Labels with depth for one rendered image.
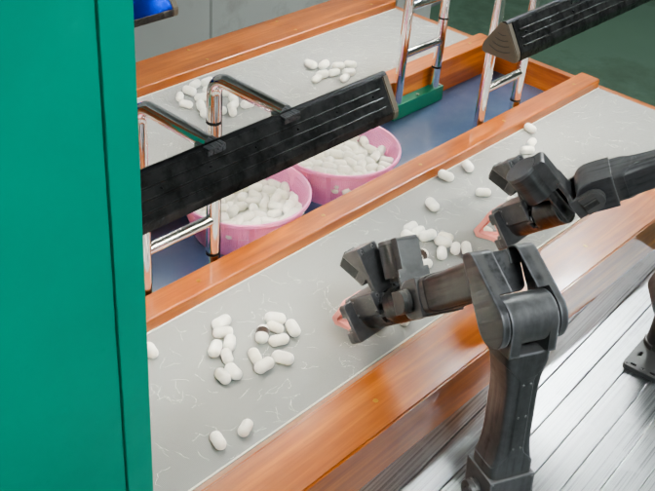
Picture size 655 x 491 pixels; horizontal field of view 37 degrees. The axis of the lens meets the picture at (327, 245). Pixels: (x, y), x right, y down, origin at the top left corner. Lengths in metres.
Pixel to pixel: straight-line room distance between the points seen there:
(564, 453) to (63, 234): 1.04
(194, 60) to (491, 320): 1.45
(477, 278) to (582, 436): 0.52
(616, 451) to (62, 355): 1.04
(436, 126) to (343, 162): 0.41
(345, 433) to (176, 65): 1.27
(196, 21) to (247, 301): 2.25
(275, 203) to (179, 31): 1.91
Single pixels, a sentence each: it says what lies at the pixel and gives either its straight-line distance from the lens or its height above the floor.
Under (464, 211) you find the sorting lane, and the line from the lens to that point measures 1.98.
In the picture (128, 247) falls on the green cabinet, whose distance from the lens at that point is 0.79.
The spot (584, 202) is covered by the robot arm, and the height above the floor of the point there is 0.98.
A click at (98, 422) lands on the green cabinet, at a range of 0.88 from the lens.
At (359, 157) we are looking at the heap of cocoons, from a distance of 2.11.
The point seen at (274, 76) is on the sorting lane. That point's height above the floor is 0.74.
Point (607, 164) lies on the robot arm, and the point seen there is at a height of 1.02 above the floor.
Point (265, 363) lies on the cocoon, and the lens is 1.52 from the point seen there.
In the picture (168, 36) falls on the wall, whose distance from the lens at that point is 3.72.
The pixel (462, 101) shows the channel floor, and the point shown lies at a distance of 2.57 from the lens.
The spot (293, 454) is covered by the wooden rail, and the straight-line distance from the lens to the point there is 1.38.
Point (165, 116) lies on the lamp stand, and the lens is 1.42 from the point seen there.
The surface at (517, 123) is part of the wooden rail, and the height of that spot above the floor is 0.76.
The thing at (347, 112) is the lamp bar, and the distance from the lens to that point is 1.54.
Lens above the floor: 1.77
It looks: 35 degrees down
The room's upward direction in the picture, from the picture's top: 5 degrees clockwise
